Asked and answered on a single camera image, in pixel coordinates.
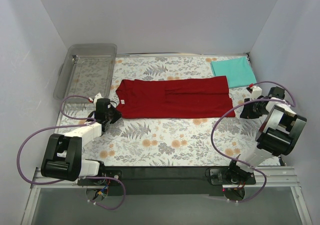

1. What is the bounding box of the red t shirt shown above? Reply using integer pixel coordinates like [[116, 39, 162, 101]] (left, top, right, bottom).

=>
[[116, 76, 233, 119]]

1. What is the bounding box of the clear plastic bin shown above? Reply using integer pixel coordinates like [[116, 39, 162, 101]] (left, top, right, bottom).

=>
[[53, 43, 118, 101]]

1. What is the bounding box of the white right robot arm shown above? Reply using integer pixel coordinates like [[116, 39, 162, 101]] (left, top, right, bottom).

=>
[[226, 84, 307, 184]]

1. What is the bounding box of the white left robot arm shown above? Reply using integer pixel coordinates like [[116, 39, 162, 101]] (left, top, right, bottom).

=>
[[40, 97, 122, 185]]

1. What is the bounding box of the floral tablecloth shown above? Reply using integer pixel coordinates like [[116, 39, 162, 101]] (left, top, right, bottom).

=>
[[57, 56, 262, 166]]

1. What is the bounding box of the folded teal t shirt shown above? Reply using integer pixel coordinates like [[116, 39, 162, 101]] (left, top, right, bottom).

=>
[[210, 56, 257, 89]]

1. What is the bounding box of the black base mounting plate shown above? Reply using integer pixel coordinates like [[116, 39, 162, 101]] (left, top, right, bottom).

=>
[[77, 166, 257, 197]]

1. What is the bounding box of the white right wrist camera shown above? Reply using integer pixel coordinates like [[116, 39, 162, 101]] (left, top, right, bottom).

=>
[[246, 83, 262, 100]]

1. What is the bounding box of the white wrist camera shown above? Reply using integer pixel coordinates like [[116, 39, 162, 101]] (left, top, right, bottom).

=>
[[88, 92, 104, 105], [246, 83, 262, 100]]

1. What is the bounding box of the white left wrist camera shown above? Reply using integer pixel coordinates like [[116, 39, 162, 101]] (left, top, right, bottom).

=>
[[88, 92, 104, 105]]

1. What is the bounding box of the aluminium frame rail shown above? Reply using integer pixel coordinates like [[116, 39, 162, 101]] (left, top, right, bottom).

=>
[[33, 166, 301, 188]]

